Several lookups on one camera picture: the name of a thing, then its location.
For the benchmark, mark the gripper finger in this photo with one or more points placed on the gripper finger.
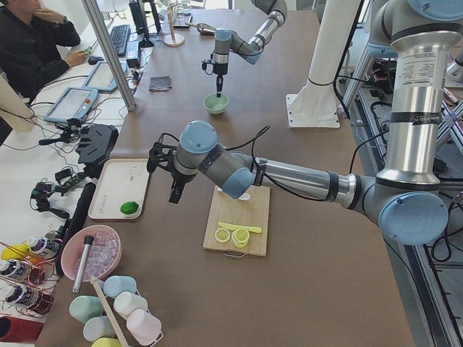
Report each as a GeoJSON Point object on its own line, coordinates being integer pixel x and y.
{"type": "Point", "coordinates": [174, 194]}
{"type": "Point", "coordinates": [221, 83]}
{"type": "Point", "coordinates": [218, 86]}
{"type": "Point", "coordinates": [179, 190]}

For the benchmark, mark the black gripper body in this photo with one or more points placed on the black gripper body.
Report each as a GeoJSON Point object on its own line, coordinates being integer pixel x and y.
{"type": "Point", "coordinates": [219, 70]}
{"type": "Point", "coordinates": [179, 176]}

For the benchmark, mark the mint green bowl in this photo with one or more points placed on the mint green bowl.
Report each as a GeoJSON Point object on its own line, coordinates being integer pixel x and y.
{"type": "Point", "coordinates": [215, 104]}

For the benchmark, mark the white ceramic spoon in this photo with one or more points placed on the white ceramic spoon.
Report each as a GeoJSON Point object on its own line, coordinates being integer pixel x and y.
{"type": "Point", "coordinates": [244, 197]}

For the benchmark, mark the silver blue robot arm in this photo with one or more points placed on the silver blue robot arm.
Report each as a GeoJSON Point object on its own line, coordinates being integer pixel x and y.
{"type": "Point", "coordinates": [227, 41]}
{"type": "Point", "coordinates": [402, 199]}

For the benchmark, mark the pink bowl of ice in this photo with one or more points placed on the pink bowl of ice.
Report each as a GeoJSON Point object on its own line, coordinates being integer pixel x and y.
{"type": "Point", "coordinates": [105, 253]}

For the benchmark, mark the metal scoop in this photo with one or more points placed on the metal scoop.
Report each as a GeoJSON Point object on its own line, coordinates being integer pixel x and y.
{"type": "Point", "coordinates": [203, 28]}

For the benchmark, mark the green lime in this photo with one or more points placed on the green lime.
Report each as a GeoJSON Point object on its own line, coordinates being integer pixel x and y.
{"type": "Point", "coordinates": [129, 208]}

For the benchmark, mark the cream rabbit tray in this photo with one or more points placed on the cream rabbit tray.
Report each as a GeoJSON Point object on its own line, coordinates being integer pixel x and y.
{"type": "Point", "coordinates": [121, 180]}

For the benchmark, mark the wooden mug tree stand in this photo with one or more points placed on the wooden mug tree stand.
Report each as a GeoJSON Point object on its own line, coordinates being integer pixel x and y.
{"type": "Point", "coordinates": [172, 39]}

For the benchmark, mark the grey folded cloth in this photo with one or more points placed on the grey folded cloth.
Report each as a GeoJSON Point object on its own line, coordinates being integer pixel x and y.
{"type": "Point", "coordinates": [162, 83]}

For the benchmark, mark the left lemon slice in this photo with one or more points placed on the left lemon slice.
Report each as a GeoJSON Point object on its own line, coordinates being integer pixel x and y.
{"type": "Point", "coordinates": [222, 235]}

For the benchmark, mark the bamboo cutting board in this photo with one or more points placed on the bamboo cutting board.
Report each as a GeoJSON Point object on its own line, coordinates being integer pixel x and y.
{"type": "Point", "coordinates": [245, 213]}

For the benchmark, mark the yellow plastic knife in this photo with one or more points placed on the yellow plastic knife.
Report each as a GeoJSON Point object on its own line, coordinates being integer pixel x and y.
{"type": "Point", "coordinates": [233, 227]}

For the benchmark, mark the black long bar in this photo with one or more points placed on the black long bar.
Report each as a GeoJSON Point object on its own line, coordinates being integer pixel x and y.
{"type": "Point", "coordinates": [75, 224]}

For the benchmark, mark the steel muddler black tip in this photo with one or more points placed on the steel muddler black tip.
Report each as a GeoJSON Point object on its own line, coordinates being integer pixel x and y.
{"type": "Point", "coordinates": [88, 242]}

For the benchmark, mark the white cup rack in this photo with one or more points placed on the white cup rack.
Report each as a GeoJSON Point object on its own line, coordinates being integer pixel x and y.
{"type": "Point", "coordinates": [153, 334]}

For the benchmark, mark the black keyboard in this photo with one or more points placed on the black keyboard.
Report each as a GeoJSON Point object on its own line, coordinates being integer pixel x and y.
{"type": "Point", "coordinates": [119, 36]}

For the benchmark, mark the far blue teach pendant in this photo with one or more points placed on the far blue teach pendant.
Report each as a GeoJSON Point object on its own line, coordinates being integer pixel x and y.
{"type": "Point", "coordinates": [101, 78]}

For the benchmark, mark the blue teach pendant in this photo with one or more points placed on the blue teach pendant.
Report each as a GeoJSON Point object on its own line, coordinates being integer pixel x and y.
{"type": "Point", "coordinates": [74, 103]}
{"type": "Point", "coordinates": [101, 78]}

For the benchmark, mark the white plastic cup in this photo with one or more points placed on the white plastic cup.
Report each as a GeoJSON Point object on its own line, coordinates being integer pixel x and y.
{"type": "Point", "coordinates": [126, 303]}

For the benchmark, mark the black computer mouse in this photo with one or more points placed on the black computer mouse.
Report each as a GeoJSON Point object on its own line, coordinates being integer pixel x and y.
{"type": "Point", "coordinates": [92, 60]}

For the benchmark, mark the near blue teach pendant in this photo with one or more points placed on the near blue teach pendant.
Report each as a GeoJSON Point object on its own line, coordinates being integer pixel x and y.
{"type": "Point", "coordinates": [74, 103]}

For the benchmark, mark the wooden stick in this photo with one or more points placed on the wooden stick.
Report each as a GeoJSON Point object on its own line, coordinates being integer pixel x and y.
{"type": "Point", "coordinates": [120, 335]}

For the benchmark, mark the pink plastic cup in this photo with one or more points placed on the pink plastic cup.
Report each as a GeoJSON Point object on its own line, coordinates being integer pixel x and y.
{"type": "Point", "coordinates": [143, 325]}

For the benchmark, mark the green plastic cup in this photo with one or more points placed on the green plastic cup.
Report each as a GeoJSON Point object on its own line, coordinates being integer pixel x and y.
{"type": "Point", "coordinates": [84, 308]}

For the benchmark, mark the pale blue plastic cup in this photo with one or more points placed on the pale blue plastic cup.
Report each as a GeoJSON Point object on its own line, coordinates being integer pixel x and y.
{"type": "Point", "coordinates": [98, 327]}

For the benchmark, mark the yellow plastic cup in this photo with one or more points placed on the yellow plastic cup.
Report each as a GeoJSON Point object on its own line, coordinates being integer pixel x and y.
{"type": "Point", "coordinates": [106, 342]}

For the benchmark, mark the person in black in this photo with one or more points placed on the person in black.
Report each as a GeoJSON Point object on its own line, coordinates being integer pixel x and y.
{"type": "Point", "coordinates": [30, 35]}

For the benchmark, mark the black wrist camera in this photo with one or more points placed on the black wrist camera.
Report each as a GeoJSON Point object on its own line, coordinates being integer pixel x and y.
{"type": "Point", "coordinates": [208, 66]}
{"type": "Point", "coordinates": [161, 155]}

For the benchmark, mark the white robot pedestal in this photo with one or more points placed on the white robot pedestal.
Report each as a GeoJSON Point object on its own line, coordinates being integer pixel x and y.
{"type": "Point", "coordinates": [315, 105]}

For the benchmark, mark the aluminium frame post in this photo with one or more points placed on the aluminium frame post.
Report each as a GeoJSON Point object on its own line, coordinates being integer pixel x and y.
{"type": "Point", "coordinates": [99, 27]}

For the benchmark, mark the copper wire bottle rack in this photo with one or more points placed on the copper wire bottle rack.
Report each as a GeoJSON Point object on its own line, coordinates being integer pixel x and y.
{"type": "Point", "coordinates": [29, 277]}

